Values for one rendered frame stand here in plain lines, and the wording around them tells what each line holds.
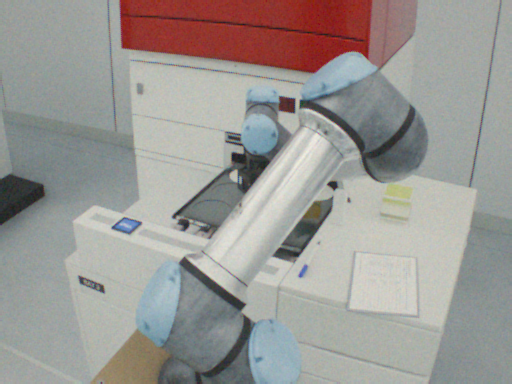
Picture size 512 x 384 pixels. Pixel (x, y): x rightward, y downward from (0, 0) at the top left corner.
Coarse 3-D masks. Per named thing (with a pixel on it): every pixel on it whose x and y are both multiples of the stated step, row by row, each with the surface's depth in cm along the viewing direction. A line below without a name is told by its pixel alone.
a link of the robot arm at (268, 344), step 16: (272, 320) 87; (240, 336) 83; (256, 336) 83; (272, 336) 85; (288, 336) 88; (240, 352) 82; (256, 352) 81; (272, 352) 84; (288, 352) 87; (224, 368) 82; (240, 368) 82; (256, 368) 81; (272, 368) 82; (288, 368) 85
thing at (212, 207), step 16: (224, 176) 175; (208, 192) 167; (224, 192) 167; (240, 192) 167; (192, 208) 159; (208, 208) 159; (224, 208) 159; (320, 208) 160; (304, 224) 153; (288, 240) 146; (304, 240) 146
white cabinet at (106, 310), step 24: (72, 288) 153; (96, 288) 148; (120, 288) 143; (96, 312) 152; (120, 312) 147; (96, 336) 158; (120, 336) 152; (96, 360) 164; (312, 360) 126; (336, 360) 123; (360, 360) 120
